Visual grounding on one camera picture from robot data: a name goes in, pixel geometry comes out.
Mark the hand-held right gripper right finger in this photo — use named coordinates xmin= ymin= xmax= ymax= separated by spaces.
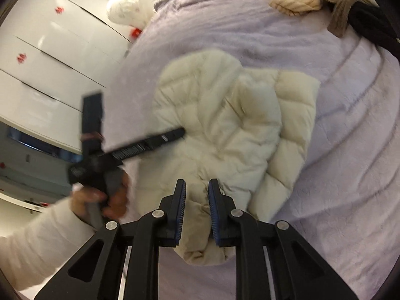
xmin=208 ymin=178 xmax=360 ymax=300

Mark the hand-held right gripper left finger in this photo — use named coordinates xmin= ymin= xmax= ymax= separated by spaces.
xmin=34 ymin=179 xmax=187 ymax=300

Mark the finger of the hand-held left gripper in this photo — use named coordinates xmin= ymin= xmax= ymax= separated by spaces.
xmin=140 ymin=127 xmax=186 ymax=152

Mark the cream quilted puffer jacket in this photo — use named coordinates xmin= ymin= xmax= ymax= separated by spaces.
xmin=136 ymin=48 xmax=322 ymax=266

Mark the person's left forearm white sleeve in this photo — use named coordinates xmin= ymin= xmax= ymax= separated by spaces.
xmin=0 ymin=198 xmax=104 ymax=292

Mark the person's left hand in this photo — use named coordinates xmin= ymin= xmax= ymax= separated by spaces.
xmin=69 ymin=170 xmax=130 ymax=223

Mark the white wardrobe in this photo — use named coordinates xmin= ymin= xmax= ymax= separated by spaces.
xmin=0 ymin=0 xmax=157 ymax=156

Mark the white printed plastic bag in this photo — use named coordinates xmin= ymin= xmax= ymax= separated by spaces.
xmin=106 ymin=0 xmax=154 ymax=27

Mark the lilac embossed blanket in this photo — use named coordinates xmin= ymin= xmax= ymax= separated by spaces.
xmin=103 ymin=0 xmax=398 ymax=300

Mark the cream striped sweater brown trim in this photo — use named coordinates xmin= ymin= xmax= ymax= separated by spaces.
xmin=269 ymin=0 xmax=376 ymax=37

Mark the black garment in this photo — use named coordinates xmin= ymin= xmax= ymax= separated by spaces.
xmin=348 ymin=1 xmax=400 ymax=57

